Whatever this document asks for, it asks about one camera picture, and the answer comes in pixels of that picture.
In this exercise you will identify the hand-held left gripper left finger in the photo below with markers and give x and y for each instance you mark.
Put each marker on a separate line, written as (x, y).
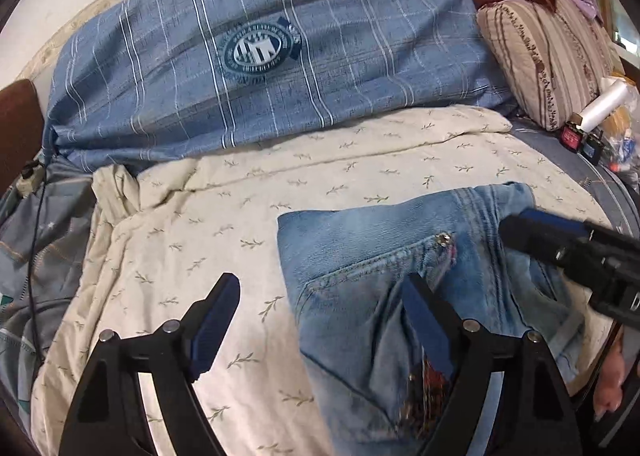
(212, 326)

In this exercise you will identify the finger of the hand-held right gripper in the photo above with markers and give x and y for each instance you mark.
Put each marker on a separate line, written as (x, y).
(535, 236)

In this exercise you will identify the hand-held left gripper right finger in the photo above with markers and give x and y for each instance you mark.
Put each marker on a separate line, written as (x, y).
(425, 326)

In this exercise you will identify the blue denim pants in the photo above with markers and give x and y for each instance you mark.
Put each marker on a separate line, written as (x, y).
(350, 261)

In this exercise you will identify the person's right hand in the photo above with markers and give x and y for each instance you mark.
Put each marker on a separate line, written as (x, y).
(612, 376)

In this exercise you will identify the small red box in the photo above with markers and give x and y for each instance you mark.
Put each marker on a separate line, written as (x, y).
(570, 136)

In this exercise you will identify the clear plastic bag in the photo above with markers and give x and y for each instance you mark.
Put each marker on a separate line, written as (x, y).
(625, 146)

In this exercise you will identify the cream leaf-print blanket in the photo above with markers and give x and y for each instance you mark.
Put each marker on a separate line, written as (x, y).
(250, 196)

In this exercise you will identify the white plastic roll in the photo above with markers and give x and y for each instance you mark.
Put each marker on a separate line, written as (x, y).
(607, 103)

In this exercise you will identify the grey patterned quilt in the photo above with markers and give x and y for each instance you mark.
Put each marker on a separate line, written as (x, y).
(55, 246)

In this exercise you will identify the striped beige pillow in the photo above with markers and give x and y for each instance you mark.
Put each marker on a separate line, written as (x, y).
(525, 56)

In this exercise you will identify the white power strip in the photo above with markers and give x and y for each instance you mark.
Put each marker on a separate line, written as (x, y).
(31, 180)

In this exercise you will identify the blue plaid pillow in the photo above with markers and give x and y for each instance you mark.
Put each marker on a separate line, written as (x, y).
(150, 61)

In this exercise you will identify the brown headboard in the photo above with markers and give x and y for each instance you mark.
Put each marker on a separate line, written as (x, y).
(20, 126)

